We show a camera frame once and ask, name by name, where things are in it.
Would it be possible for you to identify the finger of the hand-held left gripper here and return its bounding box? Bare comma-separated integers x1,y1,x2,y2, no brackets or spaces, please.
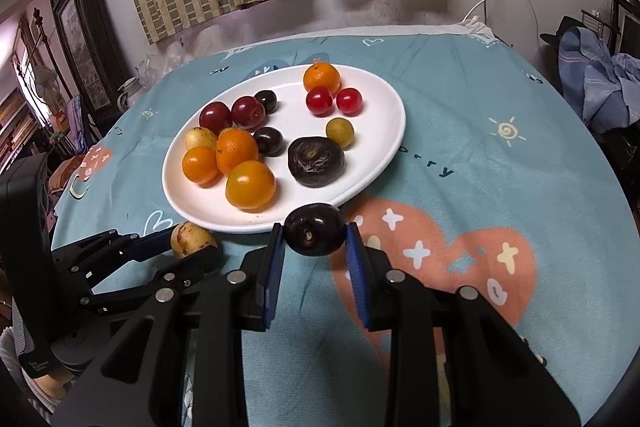
77,247,223,317
50,227,176,283

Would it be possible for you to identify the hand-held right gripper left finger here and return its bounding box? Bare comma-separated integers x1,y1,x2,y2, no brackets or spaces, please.
50,222,286,427

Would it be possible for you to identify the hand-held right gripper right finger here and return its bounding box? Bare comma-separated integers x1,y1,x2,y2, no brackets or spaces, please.
345,222,583,427

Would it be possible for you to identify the yellow spotted peach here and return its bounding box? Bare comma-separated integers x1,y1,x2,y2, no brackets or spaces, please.
170,222,219,260

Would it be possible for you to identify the dark purple plum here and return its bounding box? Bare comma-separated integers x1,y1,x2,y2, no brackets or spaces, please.
253,127,286,156
253,90,279,112
283,203,346,257

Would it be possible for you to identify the yellow-orange round fruit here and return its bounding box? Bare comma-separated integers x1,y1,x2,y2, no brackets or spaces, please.
225,160,277,210

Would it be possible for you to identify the orange mandarin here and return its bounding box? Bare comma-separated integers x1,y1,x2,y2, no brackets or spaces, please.
215,128,259,175
181,146,223,186
303,62,341,94

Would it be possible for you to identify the white oval plate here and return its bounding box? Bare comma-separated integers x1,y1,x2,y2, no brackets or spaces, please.
161,64,406,234

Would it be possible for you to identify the red plum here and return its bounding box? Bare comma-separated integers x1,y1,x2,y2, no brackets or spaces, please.
230,96,266,130
199,102,233,131

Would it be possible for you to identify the red cherry tomato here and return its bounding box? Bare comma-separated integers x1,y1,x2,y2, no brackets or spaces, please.
306,87,334,116
336,88,363,116

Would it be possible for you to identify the person's left hand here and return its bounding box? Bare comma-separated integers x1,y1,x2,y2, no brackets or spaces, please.
35,371,76,405

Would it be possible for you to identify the cluttered wooden shelf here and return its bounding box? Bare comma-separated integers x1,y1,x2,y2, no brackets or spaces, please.
0,87,56,168

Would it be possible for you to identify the small yellow-green fruit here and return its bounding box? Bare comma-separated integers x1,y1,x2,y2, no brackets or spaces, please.
326,118,356,148
185,128,218,152

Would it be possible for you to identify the dark wrinkled passion fruit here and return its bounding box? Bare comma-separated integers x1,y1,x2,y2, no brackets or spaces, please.
287,136,346,188

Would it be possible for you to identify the white standing fan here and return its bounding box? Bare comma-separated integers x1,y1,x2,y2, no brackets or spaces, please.
30,67,61,108

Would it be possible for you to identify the white kettle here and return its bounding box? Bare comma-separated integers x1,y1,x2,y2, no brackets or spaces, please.
117,77,146,108

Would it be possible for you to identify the clear plastic bag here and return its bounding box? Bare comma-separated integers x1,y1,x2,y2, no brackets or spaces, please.
135,39,186,82

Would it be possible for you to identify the wooden coat stand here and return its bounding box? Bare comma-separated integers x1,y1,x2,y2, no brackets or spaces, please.
30,7,51,68

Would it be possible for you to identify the dark wooden framed picture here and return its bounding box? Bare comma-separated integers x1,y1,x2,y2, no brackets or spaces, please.
48,0,131,112

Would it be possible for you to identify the blue clothes pile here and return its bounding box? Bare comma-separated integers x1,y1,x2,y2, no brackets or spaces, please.
557,27,640,135

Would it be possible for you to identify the black hat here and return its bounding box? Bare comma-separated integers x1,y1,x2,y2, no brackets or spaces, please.
540,16,591,52

